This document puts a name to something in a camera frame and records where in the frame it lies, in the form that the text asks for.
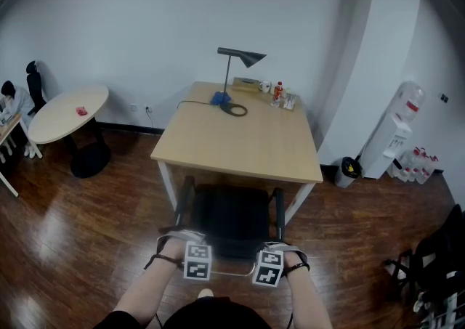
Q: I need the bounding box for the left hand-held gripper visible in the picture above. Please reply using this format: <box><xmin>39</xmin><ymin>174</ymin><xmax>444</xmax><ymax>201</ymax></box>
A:
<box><xmin>155</xmin><ymin>229</ymin><xmax>213</xmax><ymax>281</ymax></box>

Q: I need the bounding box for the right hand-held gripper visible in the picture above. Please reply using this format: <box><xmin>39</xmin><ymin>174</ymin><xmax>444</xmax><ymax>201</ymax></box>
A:
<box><xmin>251</xmin><ymin>242</ymin><xmax>310</xmax><ymax>288</ymax></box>

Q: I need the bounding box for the black chair with chrome frame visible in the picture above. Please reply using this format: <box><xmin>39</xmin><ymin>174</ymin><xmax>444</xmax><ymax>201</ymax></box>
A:
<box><xmin>173</xmin><ymin>174</ymin><xmax>288</xmax><ymax>277</ymax></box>

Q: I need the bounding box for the person's right forearm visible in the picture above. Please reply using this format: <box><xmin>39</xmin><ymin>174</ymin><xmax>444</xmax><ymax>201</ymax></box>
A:
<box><xmin>285</xmin><ymin>269</ymin><xmax>333</xmax><ymax>329</ymax></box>

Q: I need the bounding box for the person's left forearm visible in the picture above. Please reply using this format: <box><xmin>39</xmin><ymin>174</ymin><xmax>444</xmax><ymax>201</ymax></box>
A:
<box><xmin>112</xmin><ymin>260</ymin><xmax>182</xmax><ymax>327</ymax></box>

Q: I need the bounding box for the person's right hand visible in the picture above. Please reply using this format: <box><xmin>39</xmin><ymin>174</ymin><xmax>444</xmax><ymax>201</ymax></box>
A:
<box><xmin>282</xmin><ymin>253</ymin><xmax>304</xmax><ymax>272</ymax></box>

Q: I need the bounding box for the person's left hand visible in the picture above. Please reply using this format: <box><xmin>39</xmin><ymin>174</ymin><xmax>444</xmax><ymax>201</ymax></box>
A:
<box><xmin>159</xmin><ymin>239</ymin><xmax>186</xmax><ymax>265</ymax></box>

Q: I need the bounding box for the person's black clothing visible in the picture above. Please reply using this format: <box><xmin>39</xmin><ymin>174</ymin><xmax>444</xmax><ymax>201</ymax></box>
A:
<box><xmin>92</xmin><ymin>296</ymin><xmax>273</xmax><ymax>329</ymax></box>

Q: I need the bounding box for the grey bin with black bag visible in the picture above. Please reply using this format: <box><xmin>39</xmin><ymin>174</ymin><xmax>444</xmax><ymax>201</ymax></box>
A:
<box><xmin>333</xmin><ymin>156</ymin><xmax>363</xmax><ymax>189</ymax></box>

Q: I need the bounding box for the square wooden white-legged table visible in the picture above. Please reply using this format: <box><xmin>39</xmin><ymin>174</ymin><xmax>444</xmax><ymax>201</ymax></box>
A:
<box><xmin>150</xmin><ymin>81</ymin><xmax>324</xmax><ymax>227</ymax></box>

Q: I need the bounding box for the blue cloth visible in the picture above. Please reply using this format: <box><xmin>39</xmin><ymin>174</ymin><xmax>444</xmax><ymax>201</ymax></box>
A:
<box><xmin>209</xmin><ymin>91</ymin><xmax>233</xmax><ymax>106</ymax></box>

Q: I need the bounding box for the white water dispenser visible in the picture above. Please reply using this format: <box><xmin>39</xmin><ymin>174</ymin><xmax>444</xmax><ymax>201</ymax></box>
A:
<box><xmin>360</xmin><ymin>113</ymin><xmax>413</xmax><ymax>179</ymax></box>

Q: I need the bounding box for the group of red-capped water bottles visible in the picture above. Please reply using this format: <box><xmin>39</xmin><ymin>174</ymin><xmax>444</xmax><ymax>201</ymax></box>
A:
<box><xmin>387</xmin><ymin>145</ymin><xmax>440</xmax><ymax>185</ymax></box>

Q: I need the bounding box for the red label drink bottle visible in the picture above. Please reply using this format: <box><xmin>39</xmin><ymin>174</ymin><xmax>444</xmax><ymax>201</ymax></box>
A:
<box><xmin>271</xmin><ymin>81</ymin><xmax>284</xmax><ymax>107</ymax></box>

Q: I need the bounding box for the wooden tissue box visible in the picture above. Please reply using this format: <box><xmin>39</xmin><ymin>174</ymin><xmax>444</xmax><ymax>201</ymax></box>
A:
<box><xmin>232</xmin><ymin>76</ymin><xmax>261</xmax><ymax>93</ymax></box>

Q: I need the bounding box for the white metal rack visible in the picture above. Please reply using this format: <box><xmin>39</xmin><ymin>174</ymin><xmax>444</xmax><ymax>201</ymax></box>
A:
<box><xmin>413</xmin><ymin>291</ymin><xmax>465</xmax><ymax>329</ymax></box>

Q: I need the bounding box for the round wooden black-base table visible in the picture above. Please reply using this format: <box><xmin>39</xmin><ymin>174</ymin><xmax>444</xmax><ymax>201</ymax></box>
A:
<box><xmin>28</xmin><ymin>84</ymin><xmax>112</xmax><ymax>179</ymax></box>

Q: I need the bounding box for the black desk lamp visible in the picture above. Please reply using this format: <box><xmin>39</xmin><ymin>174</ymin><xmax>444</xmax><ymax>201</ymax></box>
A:
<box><xmin>217</xmin><ymin>46</ymin><xmax>268</xmax><ymax>117</ymax></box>

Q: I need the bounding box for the clear water jug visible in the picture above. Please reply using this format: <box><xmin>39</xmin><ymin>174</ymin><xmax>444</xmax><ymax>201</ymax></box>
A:
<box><xmin>392</xmin><ymin>81</ymin><xmax>426</xmax><ymax>124</ymax></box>

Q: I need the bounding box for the long white-legged work desk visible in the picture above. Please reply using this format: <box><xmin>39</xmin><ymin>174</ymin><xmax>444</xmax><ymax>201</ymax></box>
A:
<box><xmin>0</xmin><ymin>113</ymin><xmax>44</xmax><ymax>198</ymax></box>

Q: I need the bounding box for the person's right wrist bracelet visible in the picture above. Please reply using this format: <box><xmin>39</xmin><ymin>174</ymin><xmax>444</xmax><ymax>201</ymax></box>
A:
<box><xmin>283</xmin><ymin>263</ymin><xmax>311</xmax><ymax>278</ymax></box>

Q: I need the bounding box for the person's wrist bracelet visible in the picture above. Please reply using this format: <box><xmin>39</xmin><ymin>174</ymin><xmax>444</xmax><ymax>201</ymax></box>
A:
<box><xmin>283</xmin><ymin>263</ymin><xmax>311</xmax><ymax>278</ymax></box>
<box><xmin>144</xmin><ymin>253</ymin><xmax>185</xmax><ymax>271</ymax></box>

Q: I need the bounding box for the person's left wrist bracelet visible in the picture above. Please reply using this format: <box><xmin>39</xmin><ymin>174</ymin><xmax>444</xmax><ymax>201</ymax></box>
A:
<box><xmin>144</xmin><ymin>253</ymin><xmax>185</xmax><ymax>271</ymax></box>

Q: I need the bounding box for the black lamp cable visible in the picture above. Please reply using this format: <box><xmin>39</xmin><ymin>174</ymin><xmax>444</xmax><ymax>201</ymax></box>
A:
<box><xmin>177</xmin><ymin>100</ymin><xmax>222</xmax><ymax>110</ymax></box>

